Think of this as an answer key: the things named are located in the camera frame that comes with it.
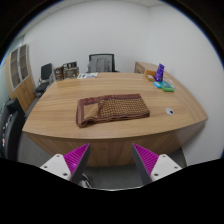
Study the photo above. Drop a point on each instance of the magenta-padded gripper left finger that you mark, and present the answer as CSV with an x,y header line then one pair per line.
x,y
71,161

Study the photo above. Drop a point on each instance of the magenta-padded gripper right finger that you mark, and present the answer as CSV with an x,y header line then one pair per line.
x,y
150,162

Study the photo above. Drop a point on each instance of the brown patterned towel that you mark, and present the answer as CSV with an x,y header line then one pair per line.
x,y
116,108

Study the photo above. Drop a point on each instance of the round grey desk grommet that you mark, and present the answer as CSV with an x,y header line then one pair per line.
x,y
169,111

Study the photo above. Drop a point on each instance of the black leather office chair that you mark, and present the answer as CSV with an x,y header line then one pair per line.
x,y
11,130

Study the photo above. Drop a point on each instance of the green box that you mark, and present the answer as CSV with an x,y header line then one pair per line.
x,y
167,88

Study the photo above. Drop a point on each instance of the blue box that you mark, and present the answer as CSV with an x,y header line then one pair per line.
x,y
157,84

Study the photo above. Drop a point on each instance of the small beige box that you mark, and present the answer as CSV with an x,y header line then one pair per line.
x,y
150,78

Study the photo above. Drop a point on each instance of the white printed leaflet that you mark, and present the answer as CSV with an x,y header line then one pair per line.
x,y
87,75

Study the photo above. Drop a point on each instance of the small brown cardboard box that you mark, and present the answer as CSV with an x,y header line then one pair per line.
x,y
58,74

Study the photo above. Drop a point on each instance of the orange box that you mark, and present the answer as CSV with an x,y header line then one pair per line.
x,y
150,72

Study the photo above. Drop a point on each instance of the purple standing card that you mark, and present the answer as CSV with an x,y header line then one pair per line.
x,y
159,72

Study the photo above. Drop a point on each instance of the low wooden side cabinet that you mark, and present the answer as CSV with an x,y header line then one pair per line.
x,y
142,67

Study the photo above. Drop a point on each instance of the wooden cabinet with glass doors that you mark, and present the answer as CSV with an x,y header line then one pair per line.
x,y
20,80

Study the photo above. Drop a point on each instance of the black mesh office chair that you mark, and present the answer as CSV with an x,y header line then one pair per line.
x,y
101,63

